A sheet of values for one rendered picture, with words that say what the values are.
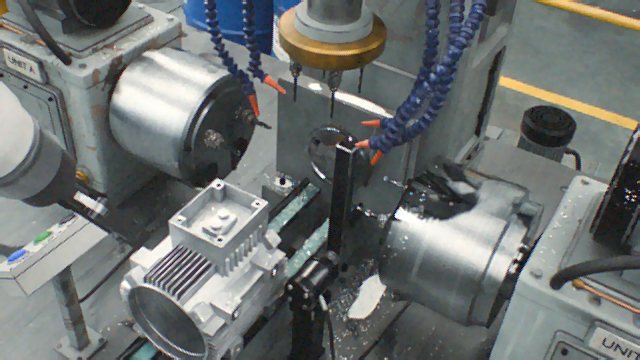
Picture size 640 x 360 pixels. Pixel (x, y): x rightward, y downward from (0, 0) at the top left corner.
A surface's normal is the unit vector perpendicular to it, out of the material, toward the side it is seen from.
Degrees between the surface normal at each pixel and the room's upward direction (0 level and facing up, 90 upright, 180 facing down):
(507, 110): 0
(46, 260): 57
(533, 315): 90
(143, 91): 39
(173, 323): 24
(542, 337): 90
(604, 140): 0
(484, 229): 32
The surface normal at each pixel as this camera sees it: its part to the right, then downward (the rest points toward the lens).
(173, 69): -0.04, -0.66
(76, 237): 0.74, -0.09
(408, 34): -0.54, 0.52
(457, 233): -0.29, -0.25
